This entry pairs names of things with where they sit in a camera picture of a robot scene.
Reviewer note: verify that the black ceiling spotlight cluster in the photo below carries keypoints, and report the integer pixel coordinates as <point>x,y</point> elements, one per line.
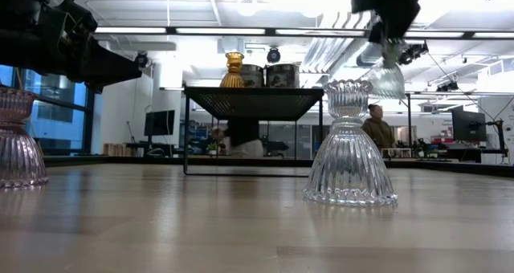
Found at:
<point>413,53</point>

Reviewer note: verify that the small green background plant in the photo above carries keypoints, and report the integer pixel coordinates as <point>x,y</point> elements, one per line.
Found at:
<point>213,148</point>

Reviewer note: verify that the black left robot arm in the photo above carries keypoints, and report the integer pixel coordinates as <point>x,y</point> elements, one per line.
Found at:
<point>20,4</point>

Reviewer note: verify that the candle tin with cake label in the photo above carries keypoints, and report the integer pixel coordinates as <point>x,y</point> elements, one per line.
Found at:
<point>253,76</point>

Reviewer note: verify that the clear glass candlestick holder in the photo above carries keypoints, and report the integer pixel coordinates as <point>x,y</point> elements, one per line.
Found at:
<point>349,160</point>

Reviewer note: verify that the wooden crate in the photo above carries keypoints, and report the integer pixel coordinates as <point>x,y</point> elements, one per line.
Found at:
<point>120,149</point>

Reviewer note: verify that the black aluminium table frame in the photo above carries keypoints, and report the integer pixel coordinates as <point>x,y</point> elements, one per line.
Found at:
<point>140,160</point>

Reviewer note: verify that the green-tinted glass candlestick holder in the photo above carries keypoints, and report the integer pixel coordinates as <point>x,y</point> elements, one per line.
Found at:
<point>385,80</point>

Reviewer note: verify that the amber glass candlestick holder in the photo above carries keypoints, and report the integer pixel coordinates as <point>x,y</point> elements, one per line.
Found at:
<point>233,78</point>

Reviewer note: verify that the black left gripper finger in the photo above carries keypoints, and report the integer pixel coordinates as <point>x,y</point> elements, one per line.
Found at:
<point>114,75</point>
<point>112,58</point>

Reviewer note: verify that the black perforated metal rack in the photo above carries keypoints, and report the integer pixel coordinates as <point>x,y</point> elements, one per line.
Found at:
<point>257,102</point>

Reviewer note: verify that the person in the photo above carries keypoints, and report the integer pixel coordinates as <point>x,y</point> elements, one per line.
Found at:
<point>377,130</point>
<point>243,132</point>

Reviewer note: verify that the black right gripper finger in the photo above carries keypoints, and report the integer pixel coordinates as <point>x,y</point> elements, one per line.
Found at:
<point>399,22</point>
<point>376,30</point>

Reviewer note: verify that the black monitor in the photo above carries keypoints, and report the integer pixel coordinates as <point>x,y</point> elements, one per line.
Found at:
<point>468,124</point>
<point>159,123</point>

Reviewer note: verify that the pink glass candlestick holder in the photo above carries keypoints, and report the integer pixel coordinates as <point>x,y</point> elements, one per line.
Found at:
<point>18,156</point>

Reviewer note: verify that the candle tin with floral label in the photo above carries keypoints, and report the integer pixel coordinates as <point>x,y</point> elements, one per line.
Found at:
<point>283,76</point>

